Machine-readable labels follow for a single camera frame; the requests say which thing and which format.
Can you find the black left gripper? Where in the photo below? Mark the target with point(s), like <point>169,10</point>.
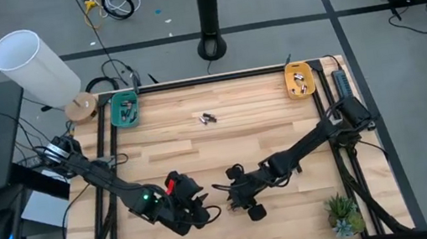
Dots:
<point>187,212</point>

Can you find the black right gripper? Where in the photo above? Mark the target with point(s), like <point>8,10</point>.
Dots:
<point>248,195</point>

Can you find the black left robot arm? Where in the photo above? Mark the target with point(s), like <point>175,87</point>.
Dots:
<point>108,182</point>

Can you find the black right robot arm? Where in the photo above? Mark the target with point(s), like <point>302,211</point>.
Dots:
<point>306,146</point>

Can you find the red tab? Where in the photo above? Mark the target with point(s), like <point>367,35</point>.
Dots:
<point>170,186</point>

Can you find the small succulent plant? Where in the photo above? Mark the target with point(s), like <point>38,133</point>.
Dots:
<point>342,212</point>

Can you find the green plastic bin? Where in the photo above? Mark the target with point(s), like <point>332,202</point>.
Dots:
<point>115,100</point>

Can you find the yellow plastic bin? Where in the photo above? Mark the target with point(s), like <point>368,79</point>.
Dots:
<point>305,69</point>

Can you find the white flat box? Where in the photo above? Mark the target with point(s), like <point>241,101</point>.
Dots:
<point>42,210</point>

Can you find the white table lamp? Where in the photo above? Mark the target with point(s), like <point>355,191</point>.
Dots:
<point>31,66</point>

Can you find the black aluminium table frame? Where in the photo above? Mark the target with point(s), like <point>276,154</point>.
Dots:
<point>212,79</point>

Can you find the black stand post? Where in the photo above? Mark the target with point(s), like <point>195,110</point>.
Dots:
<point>207,1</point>

